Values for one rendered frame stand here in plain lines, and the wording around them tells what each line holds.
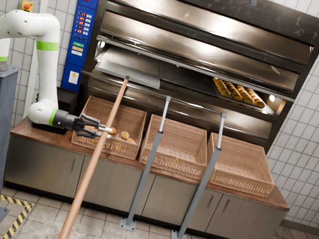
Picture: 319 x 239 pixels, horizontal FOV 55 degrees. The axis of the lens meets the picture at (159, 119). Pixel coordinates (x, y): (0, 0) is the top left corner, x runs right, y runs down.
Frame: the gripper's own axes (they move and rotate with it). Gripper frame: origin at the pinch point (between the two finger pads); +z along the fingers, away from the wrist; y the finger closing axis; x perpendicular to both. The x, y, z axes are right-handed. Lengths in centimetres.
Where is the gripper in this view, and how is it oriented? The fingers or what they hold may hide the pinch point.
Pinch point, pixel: (105, 132)
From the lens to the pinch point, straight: 163.1
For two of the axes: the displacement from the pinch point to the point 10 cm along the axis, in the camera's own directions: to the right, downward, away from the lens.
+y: -3.1, 8.7, 3.8
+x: -0.2, 3.9, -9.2
